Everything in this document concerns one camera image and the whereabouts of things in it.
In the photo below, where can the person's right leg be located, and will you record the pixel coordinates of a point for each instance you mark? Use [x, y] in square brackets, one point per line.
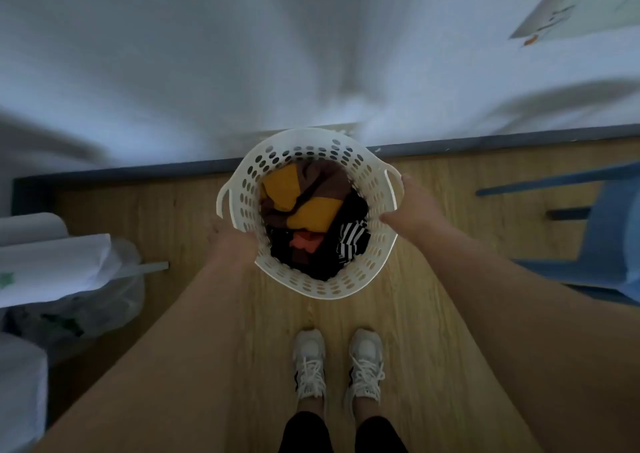
[377, 430]

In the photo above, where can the orange garment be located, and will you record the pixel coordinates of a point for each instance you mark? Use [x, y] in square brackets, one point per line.
[305, 241]

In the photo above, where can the white box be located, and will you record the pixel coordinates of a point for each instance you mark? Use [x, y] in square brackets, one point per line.
[20, 392]

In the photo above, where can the person's right thumb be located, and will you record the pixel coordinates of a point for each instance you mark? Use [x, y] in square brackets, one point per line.
[392, 218]

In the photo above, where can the white paper roll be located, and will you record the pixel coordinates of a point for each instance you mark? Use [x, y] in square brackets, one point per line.
[30, 227]

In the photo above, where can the blue plastic chair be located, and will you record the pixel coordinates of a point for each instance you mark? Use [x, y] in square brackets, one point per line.
[600, 227]

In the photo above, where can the white paper sheet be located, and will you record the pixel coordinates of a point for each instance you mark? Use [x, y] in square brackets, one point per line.
[55, 267]

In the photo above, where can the person's right hand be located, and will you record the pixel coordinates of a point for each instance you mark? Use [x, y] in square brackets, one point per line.
[420, 212]

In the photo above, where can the person's left white sneaker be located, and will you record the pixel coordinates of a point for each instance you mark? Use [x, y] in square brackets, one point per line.
[310, 362]

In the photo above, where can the person's leg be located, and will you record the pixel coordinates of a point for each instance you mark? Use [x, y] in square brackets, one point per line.
[377, 430]
[306, 430]

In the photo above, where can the person's left hand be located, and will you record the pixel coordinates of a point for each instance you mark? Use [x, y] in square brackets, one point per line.
[231, 237]

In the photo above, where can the black and white striped garment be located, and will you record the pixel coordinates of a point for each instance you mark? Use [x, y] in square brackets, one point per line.
[352, 240]

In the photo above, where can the person's left leg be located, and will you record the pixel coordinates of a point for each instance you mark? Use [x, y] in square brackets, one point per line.
[306, 430]

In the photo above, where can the dark grey baseboard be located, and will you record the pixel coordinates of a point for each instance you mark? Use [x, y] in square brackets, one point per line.
[320, 155]

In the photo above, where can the person's left forearm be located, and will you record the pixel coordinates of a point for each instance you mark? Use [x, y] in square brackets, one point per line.
[165, 347]

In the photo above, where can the white perforated laundry basket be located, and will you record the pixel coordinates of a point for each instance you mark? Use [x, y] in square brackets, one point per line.
[371, 171]

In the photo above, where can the wall poster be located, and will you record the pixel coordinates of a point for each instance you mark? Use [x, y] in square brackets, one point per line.
[580, 2]

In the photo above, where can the person's right forearm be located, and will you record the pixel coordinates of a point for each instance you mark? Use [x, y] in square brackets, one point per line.
[530, 327]

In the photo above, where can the clear plastic bag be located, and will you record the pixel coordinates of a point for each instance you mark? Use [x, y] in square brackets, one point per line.
[85, 307]

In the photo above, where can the yellow and brown garment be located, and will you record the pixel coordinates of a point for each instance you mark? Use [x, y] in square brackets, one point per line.
[305, 202]

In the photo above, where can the person's white sneaker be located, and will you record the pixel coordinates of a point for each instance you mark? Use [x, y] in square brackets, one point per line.
[310, 362]
[366, 362]

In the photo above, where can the person's right white sneaker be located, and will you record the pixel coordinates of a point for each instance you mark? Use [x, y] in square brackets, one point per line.
[366, 362]

